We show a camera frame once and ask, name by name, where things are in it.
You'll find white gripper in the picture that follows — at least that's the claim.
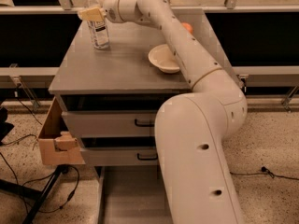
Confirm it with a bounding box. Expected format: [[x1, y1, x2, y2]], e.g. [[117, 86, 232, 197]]
[[78, 0, 123, 23]]

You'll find clear plastic water bottle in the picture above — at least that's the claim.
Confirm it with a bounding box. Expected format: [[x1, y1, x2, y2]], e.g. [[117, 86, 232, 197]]
[[86, 0, 109, 49]]

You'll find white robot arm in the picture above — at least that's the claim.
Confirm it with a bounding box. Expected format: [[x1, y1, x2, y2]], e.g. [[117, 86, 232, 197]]
[[78, 0, 247, 224]]

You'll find grey drawer cabinet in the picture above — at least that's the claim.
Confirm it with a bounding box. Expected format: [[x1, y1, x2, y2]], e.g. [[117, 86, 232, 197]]
[[50, 8, 247, 167]]

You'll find grey top drawer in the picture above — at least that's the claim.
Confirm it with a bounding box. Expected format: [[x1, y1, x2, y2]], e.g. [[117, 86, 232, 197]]
[[62, 111, 155, 138]]

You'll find grey drawer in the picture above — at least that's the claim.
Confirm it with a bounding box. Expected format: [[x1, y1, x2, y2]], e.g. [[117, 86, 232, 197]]
[[80, 147, 158, 166], [98, 165, 173, 224], [62, 111, 155, 138]]

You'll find grey middle drawer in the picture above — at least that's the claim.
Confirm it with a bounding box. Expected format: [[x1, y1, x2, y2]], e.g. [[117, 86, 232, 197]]
[[80, 147, 158, 166]]

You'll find grey bottom drawer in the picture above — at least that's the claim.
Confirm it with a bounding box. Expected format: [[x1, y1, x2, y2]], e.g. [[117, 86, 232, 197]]
[[98, 165, 173, 224]]

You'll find white bowl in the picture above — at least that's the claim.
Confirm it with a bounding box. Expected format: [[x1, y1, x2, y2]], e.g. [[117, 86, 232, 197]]
[[148, 44, 180, 74]]

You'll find orange fruit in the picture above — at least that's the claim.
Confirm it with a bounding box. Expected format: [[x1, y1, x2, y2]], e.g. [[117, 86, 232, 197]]
[[182, 22, 193, 34]]

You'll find cardboard box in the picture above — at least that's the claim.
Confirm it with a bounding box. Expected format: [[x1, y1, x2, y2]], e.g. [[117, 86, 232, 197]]
[[38, 99, 85, 165]]

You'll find black tripod stand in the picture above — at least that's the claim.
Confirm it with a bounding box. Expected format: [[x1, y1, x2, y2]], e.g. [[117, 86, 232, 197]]
[[0, 165, 70, 224]]

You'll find metal railing frame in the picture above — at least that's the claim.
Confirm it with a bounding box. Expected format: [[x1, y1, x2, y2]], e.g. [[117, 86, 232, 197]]
[[0, 0, 299, 110]]

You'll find black floor cable left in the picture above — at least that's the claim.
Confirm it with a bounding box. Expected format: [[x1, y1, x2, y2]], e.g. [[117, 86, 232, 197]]
[[0, 133, 80, 215]]

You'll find black floor cable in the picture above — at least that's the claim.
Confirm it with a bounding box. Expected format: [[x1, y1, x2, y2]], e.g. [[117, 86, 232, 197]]
[[229, 166, 299, 182], [0, 133, 80, 215]]

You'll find black floor cable right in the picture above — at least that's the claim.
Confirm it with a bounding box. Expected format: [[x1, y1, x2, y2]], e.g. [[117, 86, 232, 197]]
[[229, 166, 299, 182]]

